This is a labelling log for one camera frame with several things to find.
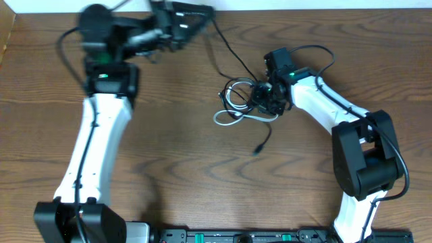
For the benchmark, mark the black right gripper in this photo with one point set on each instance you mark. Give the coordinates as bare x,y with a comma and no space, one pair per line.
256,98

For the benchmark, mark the brown cardboard panel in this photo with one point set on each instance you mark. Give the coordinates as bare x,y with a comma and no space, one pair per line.
7,20

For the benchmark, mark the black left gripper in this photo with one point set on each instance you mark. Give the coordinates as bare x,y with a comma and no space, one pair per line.
167,30

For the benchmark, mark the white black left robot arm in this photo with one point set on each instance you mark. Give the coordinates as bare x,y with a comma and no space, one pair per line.
80,211

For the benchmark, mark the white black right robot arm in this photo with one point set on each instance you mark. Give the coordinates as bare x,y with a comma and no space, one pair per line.
367,162

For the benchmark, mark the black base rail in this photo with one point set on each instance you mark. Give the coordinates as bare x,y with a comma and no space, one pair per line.
270,236

